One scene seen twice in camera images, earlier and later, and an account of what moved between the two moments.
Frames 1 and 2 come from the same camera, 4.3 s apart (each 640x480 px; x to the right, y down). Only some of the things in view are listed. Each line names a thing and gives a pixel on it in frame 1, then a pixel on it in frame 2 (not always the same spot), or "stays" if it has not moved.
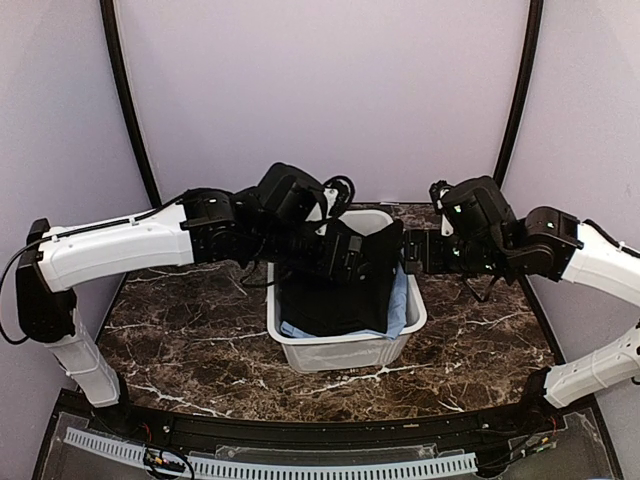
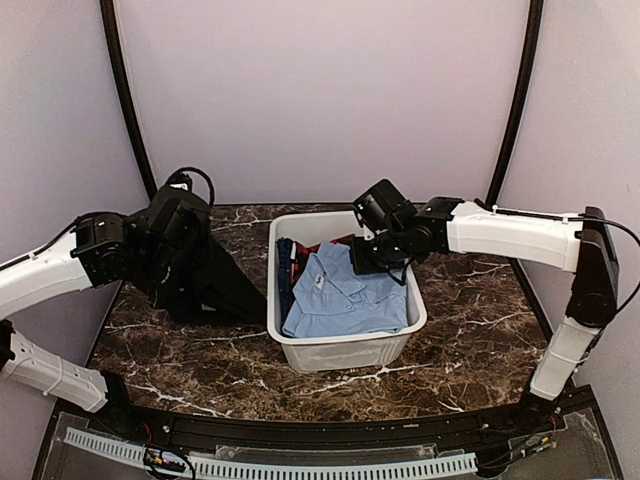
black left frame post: (114, 47) stays
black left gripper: (348, 271) to (194, 259)
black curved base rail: (433, 434) stays
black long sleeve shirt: (315, 304) to (230, 296)
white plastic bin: (319, 353) stays
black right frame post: (534, 32) stays
